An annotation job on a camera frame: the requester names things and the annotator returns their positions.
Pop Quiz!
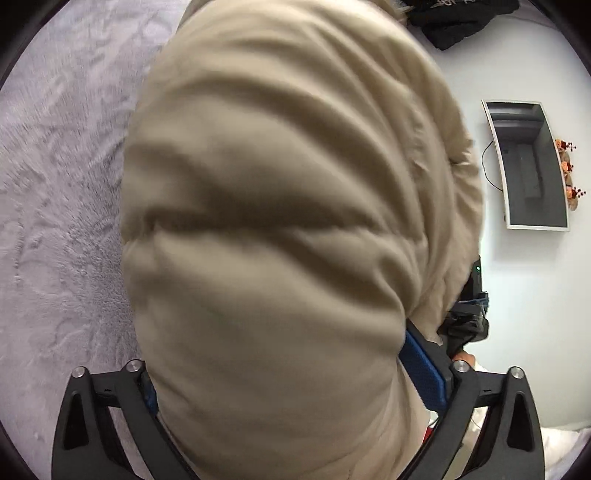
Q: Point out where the tan puffer coat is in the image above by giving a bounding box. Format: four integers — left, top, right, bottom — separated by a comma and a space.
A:
119, 0, 485, 480

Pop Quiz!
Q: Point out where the silver framed wall television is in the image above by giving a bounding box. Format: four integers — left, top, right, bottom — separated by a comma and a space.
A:
481, 99, 570, 230

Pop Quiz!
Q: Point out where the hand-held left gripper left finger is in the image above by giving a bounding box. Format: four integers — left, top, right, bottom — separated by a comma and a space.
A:
51, 360, 195, 480

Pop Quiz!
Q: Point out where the white cloth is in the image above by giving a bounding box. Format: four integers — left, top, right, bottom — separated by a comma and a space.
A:
544, 427, 591, 480

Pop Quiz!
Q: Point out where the black television cable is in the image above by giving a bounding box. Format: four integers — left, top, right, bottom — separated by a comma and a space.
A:
481, 141, 506, 220

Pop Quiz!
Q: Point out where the black garment pile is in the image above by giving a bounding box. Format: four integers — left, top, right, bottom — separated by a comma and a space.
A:
409, 0, 520, 51

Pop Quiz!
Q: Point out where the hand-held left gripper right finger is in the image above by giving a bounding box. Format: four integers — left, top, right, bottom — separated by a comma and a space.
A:
398, 318, 546, 480

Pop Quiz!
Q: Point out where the orange flower decoration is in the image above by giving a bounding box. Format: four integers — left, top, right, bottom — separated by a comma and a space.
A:
554, 137, 586, 213

